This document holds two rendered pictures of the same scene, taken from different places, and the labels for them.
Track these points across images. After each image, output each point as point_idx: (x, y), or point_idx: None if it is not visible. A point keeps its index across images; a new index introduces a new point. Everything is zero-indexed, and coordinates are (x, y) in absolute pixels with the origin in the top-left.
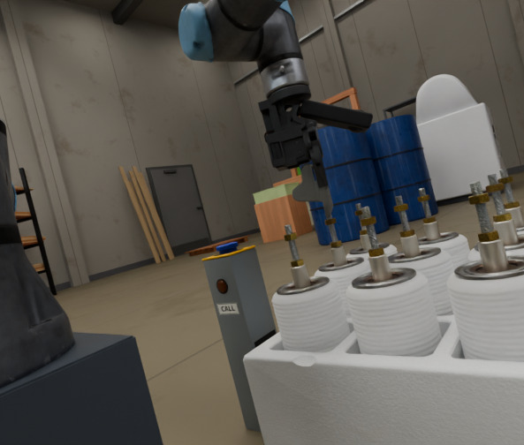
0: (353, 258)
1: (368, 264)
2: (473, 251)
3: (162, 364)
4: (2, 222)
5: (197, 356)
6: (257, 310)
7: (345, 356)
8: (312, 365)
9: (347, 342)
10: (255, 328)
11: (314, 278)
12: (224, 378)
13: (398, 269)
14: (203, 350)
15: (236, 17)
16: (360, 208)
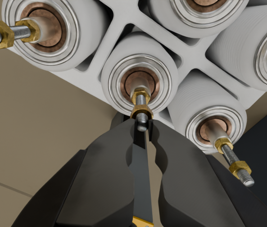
0: (119, 65)
1: (160, 50)
2: None
3: (22, 204)
4: None
5: (12, 183)
6: (133, 159)
7: None
8: (246, 109)
9: (233, 83)
10: (140, 153)
11: (196, 120)
12: (59, 155)
13: None
14: None
15: None
16: None
